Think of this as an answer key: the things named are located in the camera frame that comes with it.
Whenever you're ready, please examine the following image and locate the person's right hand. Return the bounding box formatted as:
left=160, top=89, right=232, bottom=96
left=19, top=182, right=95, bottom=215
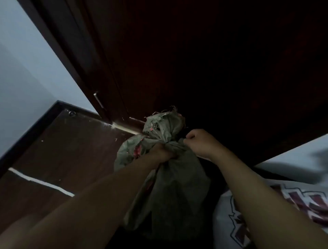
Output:
left=183, top=129, right=227, bottom=162

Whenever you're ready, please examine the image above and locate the person's left hand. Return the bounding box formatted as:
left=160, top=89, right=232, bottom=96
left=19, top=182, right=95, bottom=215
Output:
left=148, top=142, right=178, bottom=165

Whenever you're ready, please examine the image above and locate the green woven sack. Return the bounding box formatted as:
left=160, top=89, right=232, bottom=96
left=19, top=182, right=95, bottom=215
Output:
left=113, top=105, right=213, bottom=241

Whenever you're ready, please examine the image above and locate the white bag with red print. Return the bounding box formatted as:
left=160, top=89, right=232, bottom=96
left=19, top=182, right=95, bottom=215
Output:
left=213, top=177, right=328, bottom=249

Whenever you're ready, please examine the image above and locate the person's left forearm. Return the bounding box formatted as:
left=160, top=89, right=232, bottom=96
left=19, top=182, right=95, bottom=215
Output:
left=0, top=152, right=160, bottom=249

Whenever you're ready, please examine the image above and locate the person's right forearm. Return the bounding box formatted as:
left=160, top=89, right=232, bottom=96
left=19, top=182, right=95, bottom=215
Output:
left=210, top=148, right=328, bottom=249

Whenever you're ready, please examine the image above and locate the person's left leg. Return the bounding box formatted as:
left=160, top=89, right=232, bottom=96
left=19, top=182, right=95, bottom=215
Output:
left=0, top=214, right=39, bottom=249

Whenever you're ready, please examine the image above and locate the silver door hinge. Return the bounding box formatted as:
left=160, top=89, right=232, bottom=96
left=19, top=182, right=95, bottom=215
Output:
left=93, top=92, right=105, bottom=110

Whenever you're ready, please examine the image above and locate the white floor strip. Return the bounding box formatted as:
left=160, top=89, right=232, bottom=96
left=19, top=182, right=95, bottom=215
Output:
left=8, top=167, right=75, bottom=197

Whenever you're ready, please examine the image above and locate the dark brown wooden door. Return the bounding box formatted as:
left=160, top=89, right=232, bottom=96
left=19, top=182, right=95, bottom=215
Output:
left=18, top=0, right=128, bottom=126

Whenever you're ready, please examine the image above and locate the dark baseboard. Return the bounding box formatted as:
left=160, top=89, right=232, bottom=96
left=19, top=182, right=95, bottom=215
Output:
left=0, top=100, right=101, bottom=178

